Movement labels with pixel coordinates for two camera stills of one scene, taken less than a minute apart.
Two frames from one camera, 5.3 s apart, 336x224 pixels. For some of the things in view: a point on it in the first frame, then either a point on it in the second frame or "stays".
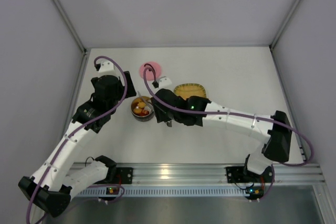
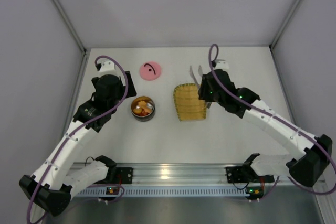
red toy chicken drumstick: [144, 113] stays
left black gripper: [128, 84] stays
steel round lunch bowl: [142, 108] stays
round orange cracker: [137, 110] stays
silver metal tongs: [169, 123] → [208, 104]
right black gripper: [159, 108] → [203, 87]
